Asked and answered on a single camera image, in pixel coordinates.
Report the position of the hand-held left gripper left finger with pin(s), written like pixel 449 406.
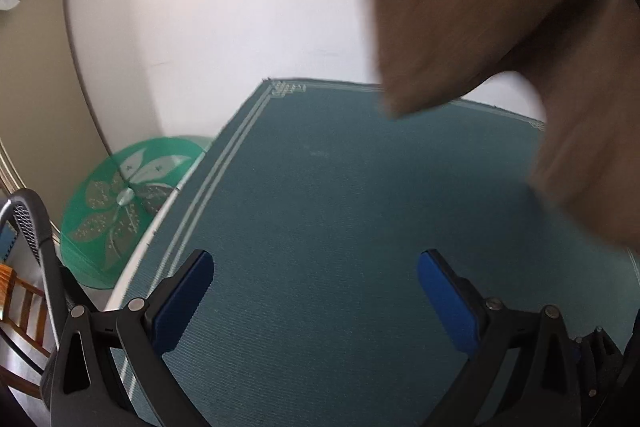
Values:
pixel 182 307

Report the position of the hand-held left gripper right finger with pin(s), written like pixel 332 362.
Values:
pixel 450 307

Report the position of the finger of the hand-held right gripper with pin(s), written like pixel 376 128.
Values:
pixel 597 357

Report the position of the brown fleece jacket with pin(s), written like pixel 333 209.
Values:
pixel 475 7

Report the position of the black mesh metal chair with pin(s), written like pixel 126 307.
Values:
pixel 46 239

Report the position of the teal mat with pale stripes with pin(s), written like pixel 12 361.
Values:
pixel 325 207

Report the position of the blue foam puzzle mat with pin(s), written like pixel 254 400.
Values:
pixel 6 243

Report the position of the beige cabinet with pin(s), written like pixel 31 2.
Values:
pixel 40 82

